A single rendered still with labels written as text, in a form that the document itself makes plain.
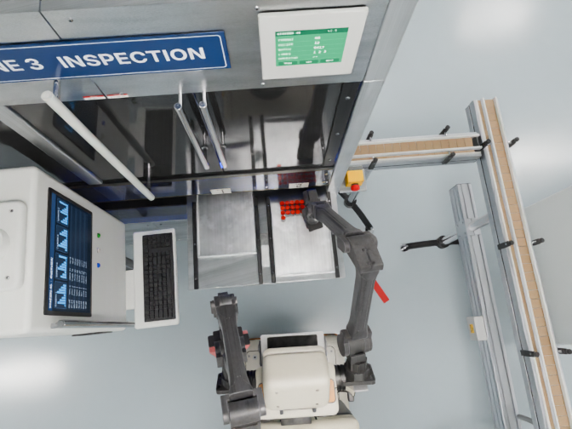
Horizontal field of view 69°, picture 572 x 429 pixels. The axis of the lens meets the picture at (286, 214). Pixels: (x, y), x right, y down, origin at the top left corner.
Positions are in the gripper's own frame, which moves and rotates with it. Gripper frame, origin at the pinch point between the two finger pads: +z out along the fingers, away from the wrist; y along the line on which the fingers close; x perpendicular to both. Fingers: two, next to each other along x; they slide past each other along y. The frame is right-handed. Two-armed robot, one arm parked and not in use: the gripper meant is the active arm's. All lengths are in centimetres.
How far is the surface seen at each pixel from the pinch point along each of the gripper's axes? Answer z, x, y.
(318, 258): 3.8, 1.6, -15.7
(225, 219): 4.5, 35.7, 15.4
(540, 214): 60, -144, -29
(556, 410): -3, -67, -105
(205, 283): 4, 53, -10
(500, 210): -2, -83, -23
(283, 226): 4.2, 12.0, 3.4
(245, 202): 4.5, 24.7, 20.3
